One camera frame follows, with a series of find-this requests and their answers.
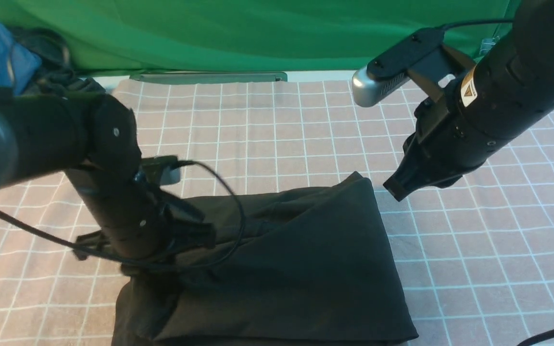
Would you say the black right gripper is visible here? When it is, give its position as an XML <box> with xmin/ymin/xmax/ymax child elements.
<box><xmin>383</xmin><ymin>88</ymin><xmax>499</xmax><ymax>202</ymax></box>

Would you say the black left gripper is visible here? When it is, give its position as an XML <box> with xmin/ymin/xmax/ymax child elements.
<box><xmin>65</xmin><ymin>168</ymin><xmax>217</xmax><ymax>267</ymax></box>

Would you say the dark gray long-sleeve top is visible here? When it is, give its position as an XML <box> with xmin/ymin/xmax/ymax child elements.
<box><xmin>112</xmin><ymin>172</ymin><xmax>418</xmax><ymax>346</ymax></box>

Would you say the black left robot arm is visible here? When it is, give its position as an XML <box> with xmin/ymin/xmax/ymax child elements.
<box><xmin>0</xmin><ymin>93</ymin><xmax>217</xmax><ymax>270</ymax></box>

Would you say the pink checkered tablecloth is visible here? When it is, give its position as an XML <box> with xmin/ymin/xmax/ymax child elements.
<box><xmin>0</xmin><ymin>72</ymin><xmax>554</xmax><ymax>346</ymax></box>

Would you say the clear binder clip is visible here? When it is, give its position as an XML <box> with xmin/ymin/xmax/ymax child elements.
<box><xmin>479</xmin><ymin>37</ymin><xmax>497</xmax><ymax>56</ymax></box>

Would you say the gray-green flat bar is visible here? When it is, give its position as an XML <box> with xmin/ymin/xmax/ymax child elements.
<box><xmin>129</xmin><ymin>72</ymin><xmax>288</xmax><ymax>85</ymax></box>

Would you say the dark gray crumpled garment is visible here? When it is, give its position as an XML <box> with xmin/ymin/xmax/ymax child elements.
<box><xmin>10</xmin><ymin>26</ymin><xmax>106</xmax><ymax>96</ymax></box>

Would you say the green backdrop cloth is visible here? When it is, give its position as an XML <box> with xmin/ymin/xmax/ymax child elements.
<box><xmin>0</xmin><ymin>0</ymin><xmax>519</xmax><ymax>74</ymax></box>

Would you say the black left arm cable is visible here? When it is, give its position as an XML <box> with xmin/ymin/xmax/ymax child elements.
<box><xmin>0</xmin><ymin>160</ymin><xmax>247</xmax><ymax>272</ymax></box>

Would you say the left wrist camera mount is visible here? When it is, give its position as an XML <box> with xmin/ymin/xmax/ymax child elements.
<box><xmin>140</xmin><ymin>155</ymin><xmax>181</xmax><ymax>186</ymax></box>

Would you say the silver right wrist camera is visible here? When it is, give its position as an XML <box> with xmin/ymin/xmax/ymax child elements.
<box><xmin>352</xmin><ymin>26</ymin><xmax>477</xmax><ymax>108</ymax></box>

